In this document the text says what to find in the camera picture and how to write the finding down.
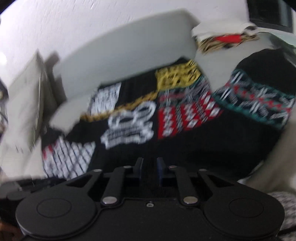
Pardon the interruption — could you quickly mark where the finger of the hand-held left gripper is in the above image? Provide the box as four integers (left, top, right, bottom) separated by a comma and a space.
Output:
0, 179, 35, 204

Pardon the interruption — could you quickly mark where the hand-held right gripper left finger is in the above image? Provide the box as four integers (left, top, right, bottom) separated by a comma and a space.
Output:
67, 158, 145, 206

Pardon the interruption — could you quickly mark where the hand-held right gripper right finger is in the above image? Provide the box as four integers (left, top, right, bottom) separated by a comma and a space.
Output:
156, 158, 234, 206

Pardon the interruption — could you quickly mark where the black white patterned knit sweater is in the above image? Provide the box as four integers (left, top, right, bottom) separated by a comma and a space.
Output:
41, 49, 296, 193

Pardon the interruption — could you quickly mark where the grey sofa cushion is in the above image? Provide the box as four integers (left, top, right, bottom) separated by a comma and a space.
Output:
5, 51, 61, 153

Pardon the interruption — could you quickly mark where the grey sofa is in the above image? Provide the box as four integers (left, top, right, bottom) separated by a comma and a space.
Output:
0, 8, 296, 195

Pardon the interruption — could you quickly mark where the beige patterned folded cloth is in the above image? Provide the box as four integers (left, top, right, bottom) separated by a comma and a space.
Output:
196, 32, 261, 55

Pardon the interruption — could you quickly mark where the red cloth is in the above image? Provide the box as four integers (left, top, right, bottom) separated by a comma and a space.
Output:
214, 34, 245, 42

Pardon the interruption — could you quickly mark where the glass side table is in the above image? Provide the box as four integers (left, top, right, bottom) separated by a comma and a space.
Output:
259, 26, 296, 50

